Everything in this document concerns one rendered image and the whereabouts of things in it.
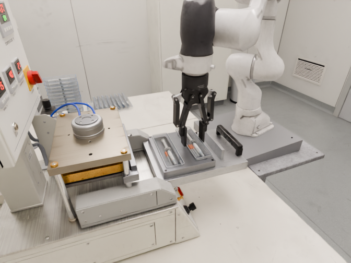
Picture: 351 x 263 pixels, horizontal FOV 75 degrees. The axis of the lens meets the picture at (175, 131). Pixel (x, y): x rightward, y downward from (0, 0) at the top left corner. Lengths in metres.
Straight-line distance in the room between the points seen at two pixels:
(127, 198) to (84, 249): 0.19
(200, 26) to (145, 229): 0.55
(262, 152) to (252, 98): 0.26
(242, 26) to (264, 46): 0.46
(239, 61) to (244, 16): 0.48
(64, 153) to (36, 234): 0.21
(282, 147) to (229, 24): 0.72
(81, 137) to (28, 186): 0.19
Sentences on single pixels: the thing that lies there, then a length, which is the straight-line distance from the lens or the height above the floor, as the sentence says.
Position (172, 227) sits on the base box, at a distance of 0.73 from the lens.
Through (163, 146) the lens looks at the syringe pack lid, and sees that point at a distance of 0.75.
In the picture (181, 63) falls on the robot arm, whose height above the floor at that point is 1.27.
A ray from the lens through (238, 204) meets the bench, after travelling 0.94.
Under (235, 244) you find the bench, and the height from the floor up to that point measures 0.75.
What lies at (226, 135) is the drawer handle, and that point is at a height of 1.01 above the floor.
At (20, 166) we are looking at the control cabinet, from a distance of 0.68.
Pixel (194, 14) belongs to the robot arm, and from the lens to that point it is 0.59.
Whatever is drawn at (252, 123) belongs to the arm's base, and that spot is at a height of 0.88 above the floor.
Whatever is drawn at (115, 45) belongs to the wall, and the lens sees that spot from 3.07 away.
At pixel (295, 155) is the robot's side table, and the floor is 0.75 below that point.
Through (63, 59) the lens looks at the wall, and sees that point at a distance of 3.07.
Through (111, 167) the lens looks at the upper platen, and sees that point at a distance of 0.61.
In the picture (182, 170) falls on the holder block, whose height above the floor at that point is 0.99.
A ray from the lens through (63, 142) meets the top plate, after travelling 0.64.
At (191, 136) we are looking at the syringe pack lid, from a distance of 0.78.
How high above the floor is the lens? 1.43
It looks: 31 degrees down
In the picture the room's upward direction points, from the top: straight up
